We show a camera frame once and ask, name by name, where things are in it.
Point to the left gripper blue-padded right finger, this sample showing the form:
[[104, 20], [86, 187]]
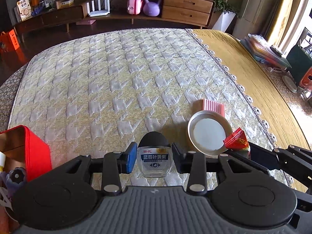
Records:
[[194, 164]]

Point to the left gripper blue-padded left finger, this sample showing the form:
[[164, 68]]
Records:
[[114, 164]]

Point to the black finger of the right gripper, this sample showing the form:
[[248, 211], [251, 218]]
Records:
[[238, 163], [294, 160]]

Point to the red candy wrapper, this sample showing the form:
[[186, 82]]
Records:
[[237, 142]]

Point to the clear eye-drop bottle black cap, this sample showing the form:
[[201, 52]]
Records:
[[154, 155]]

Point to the purple blue toy figure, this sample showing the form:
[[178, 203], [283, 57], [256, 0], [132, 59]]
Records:
[[14, 179]]

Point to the white yellow vitamin bottle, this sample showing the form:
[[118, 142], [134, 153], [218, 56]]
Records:
[[2, 161]]

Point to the yellow tablecloth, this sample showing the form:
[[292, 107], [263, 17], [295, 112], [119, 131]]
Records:
[[258, 86]]

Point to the round gold tin lid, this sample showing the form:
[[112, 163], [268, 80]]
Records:
[[207, 131]]

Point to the pink ridged comb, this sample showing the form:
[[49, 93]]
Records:
[[205, 104]]

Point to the grey patterned table mat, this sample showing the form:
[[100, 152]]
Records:
[[99, 93]]

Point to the red storage box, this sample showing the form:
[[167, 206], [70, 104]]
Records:
[[24, 149]]

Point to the stack of books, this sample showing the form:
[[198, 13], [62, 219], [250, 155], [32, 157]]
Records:
[[261, 52]]

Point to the white wifi router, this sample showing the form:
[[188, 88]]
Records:
[[97, 8]]

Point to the wooden tv cabinet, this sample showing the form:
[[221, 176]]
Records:
[[192, 12]]

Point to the purple kettlebell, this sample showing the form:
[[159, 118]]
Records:
[[151, 9]]

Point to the pink small case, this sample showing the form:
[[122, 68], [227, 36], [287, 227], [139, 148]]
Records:
[[134, 7]]

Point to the orange gift bag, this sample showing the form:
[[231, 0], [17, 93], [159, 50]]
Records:
[[9, 42]]

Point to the potted green plant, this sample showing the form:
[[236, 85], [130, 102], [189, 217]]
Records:
[[227, 14]]

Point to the snack box white orange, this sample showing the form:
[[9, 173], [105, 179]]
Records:
[[24, 9]]

